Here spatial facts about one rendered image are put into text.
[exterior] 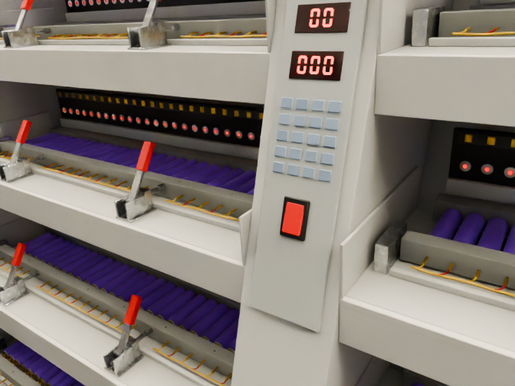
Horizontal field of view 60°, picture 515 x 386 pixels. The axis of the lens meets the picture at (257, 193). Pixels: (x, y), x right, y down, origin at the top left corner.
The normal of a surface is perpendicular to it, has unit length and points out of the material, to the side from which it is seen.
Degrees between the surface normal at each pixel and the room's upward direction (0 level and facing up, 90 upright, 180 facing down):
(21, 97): 90
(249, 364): 90
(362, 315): 108
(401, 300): 18
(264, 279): 90
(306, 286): 90
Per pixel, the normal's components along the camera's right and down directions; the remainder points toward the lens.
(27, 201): -0.57, 0.36
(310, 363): -0.56, 0.06
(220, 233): -0.06, -0.92
